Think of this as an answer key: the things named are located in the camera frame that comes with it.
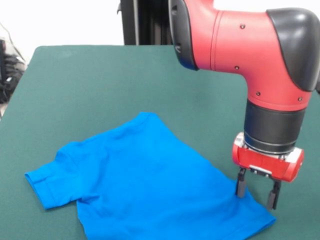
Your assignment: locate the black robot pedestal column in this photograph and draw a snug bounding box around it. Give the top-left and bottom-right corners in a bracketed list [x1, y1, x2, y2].
[116, 0, 176, 46]

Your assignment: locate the dark green table cloth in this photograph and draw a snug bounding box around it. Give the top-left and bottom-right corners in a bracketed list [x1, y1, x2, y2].
[0, 44, 320, 240]

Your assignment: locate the blue shirt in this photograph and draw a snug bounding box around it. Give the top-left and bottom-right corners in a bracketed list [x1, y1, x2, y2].
[24, 111, 277, 240]

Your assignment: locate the black cable pile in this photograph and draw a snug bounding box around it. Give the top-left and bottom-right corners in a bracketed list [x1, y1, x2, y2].
[0, 38, 28, 105]

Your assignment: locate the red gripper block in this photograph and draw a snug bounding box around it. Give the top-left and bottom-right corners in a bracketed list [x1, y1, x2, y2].
[231, 132, 305, 210]

